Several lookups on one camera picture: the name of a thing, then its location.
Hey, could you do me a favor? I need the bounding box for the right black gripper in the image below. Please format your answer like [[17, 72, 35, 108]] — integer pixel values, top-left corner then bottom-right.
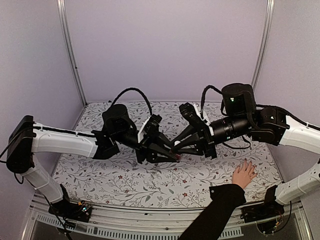
[[169, 114, 252, 160]]

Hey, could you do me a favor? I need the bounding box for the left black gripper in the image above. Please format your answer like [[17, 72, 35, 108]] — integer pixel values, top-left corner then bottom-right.
[[113, 126, 178, 164]]

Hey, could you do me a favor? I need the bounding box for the red nail polish bottle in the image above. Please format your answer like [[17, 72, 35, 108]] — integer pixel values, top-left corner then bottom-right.
[[174, 154, 181, 163]]

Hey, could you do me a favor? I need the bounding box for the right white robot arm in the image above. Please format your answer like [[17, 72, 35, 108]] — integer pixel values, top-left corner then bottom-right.
[[171, 83, 320, 158]]

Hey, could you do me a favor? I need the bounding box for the black sleeved forearm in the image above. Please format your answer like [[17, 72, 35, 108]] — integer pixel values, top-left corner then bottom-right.
[[179, 184, 246, 240]]

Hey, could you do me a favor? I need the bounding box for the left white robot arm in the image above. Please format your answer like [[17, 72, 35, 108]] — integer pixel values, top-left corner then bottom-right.
[[3, 104, 180, 217]]

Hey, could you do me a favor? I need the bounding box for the person's bare hand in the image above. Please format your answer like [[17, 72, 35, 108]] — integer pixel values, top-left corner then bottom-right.
[[232, 158, 257, 189]]

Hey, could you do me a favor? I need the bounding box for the floral patterned table mat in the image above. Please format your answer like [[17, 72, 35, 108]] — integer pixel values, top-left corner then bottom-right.
[[49, 101, 283, 210]]

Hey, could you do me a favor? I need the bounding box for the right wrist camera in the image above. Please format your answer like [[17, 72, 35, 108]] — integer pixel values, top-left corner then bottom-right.
[[192, 103, 214, 136]]

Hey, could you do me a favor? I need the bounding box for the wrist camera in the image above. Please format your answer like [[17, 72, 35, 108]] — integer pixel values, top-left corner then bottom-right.
[[137, 116, 151, 143], [192, 103, 214, 136]]

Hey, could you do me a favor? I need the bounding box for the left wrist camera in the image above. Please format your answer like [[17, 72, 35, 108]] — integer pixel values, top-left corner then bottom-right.
[[137, 116, 151, 143]]

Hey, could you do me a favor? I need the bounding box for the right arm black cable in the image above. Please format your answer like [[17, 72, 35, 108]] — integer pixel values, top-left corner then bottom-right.
[[201, 84, 223, 116]]

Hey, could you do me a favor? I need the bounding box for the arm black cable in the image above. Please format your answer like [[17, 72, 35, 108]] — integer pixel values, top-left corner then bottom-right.
[[111, 87, 154, 117], [201, 84, 223, 116]]

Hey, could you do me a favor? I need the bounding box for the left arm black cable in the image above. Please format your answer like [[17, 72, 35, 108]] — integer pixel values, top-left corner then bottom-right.
[[111, 87, 154, 117]]

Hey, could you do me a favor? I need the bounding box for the front aluminium rail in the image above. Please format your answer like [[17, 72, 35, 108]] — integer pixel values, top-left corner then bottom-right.
[[21, 195, 314, 240]]

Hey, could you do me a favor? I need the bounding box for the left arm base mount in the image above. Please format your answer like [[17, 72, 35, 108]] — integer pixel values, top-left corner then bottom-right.
[[48, 184, 92, 223]]

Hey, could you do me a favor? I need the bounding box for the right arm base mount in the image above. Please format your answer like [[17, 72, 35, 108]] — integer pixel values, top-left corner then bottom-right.
[[240, 185, 285, 223]]

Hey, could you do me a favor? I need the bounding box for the right aluminium frame post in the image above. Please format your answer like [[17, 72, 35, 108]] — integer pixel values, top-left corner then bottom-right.
[[251, 0, 275, 91]]

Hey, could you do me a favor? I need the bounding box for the aluminium frame post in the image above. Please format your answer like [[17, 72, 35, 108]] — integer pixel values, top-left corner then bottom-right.
[[56, 0, 88, 106], [251, 0, 275, 91]]

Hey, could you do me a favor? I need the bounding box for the left aluminium frame post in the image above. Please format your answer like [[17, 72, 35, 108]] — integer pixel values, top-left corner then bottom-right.
[[56, 0, 88, 106]]

